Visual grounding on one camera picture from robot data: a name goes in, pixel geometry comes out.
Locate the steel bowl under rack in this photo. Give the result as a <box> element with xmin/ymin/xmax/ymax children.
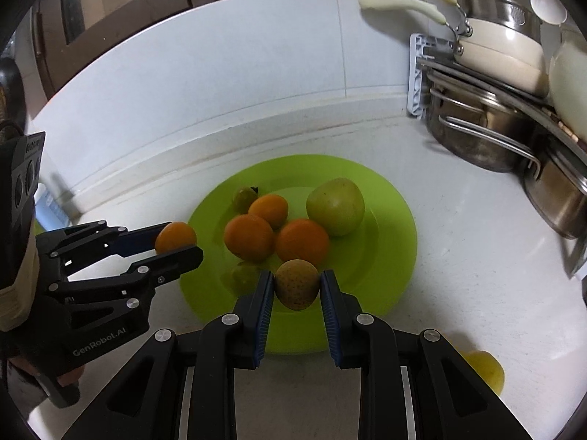
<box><xmin>427</xmin><ymin>70</ymin><xmax>540</xmax><ymax>174</ymax></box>

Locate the cream pan upper handle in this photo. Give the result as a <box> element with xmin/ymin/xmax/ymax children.
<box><xmin>444</xmin><ymin>0</ymin><xmax>546</xmax><ymax>73</ymax></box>

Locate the white blue pump bottle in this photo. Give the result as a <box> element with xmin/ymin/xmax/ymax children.
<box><xmin>34</xmin><ymin>183</ymin><xmax>71</xmax><ymax>231</ymax></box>

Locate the green apple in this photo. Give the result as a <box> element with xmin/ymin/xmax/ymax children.
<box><xmin>306</xmin><ymin>178</ymin><xmax>365</xmax><ymax>237</ymax></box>

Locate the black hanging frying pan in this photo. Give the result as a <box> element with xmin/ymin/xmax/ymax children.
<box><xmin>0</xmin><ymin>57</ymin><xmax>27</xmax><ymax>131</ymax></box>

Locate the small orange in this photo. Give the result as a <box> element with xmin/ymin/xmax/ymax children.
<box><xmin>154</xmin><ymin>221</ymin><xmax>197</xmax><ymax>254</ymax></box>
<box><xmin>248</xmin><ymin>194</ymin><xmax>288</xmax><ymax>231</ymax></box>
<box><xmin>223</xmin><ymin>214</ymin><xmax>276</xmax><ymax>262</ymax></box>

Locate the white ladle spoon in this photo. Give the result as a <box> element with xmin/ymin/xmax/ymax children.
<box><xmin>529</xmin><ymin>0</ymin><xmax>568</xmax><ymax>26</ymax></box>

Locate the cream pan lower handle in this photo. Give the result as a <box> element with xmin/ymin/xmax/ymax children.
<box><xmin>357</xmin><ymin>0</ymin><xmax>550</xmax><ymax>99</ymax></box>

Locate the steel pot under rack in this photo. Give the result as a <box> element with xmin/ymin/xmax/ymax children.
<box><xmin>522</xmin><ymin>146</ymin><xmax>586</xmax><ymax>239</ymax></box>

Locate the green plastic plate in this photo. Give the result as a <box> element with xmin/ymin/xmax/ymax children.
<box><xmin>178</xmin><ymin>153</ymin><xmax>419</xmax><ymax>357</ymax></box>

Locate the grey dish rack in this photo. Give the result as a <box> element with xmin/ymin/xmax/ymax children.
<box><xmin>407</xmin><ymin>32</ymin><xmax>587</xmax><ymax>280</ymax></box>

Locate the cream pan handle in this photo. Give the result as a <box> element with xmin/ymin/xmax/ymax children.
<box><xmin>357</xmin><ymin>0</ymin><xmax>550</xmax><ymax>99</ymax></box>
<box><xmin>444</xmin><ymin>0</ymin><xmax>546</xmax><ymax>73</ymax></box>

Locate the person hand holding gripper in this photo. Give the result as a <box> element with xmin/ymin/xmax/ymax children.
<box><xmin>8</xmin><ymin>356</ymin><xmax>85</xmax><ymax>386</ymax></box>

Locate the white ceramic jug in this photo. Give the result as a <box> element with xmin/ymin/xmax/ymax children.
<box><xmin>549</xmin><ymin>23</ymin><xmax>587</xmax><ymax>142</ymax></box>

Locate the small yellow-brown fruit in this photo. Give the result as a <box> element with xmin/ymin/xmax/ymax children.
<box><xmin>274</xmin><ymin>259</ymin><xmax>320</xmax><ymax>311</ymax></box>

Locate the steel pot with lid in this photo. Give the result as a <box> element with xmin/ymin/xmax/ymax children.
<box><xmin>461</xmin><ymin>0</ymin><xmax>541</xmax><ymax>42</ymax></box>

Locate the yellow lemon on counter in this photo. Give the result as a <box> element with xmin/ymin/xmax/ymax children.
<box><xmin>462</xmin><ymin>351</ymin><xmax>506</xmax><ymax>395</ymax></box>

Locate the small green-yellow fruit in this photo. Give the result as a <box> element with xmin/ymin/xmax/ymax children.
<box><xmin>231</xmin><ymin>261</ymin><xmax>263</xmax><ymax>295</ymax></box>

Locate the small dark green fruit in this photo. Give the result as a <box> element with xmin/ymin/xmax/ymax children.
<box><xmin>232</xmin><ymin>187</ymin><xmax>259</xmax><ymax>215</ymax></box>

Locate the large orange with stem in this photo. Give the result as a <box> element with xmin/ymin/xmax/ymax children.
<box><xmin>276</xmin><ymin>219</ymin><xmax>330</xmax><ymax>266</ymax></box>

